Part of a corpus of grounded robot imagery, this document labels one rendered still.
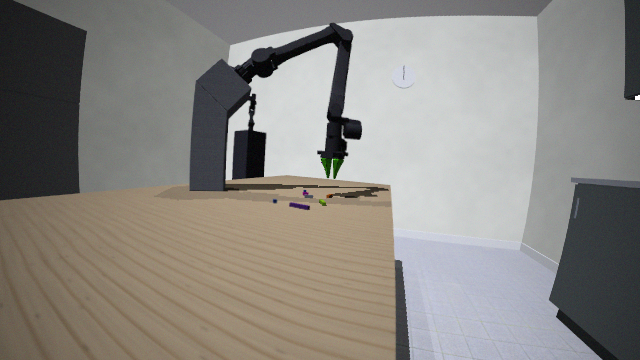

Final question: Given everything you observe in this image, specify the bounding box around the purple rod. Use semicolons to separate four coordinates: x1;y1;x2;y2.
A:
289;202;310;210

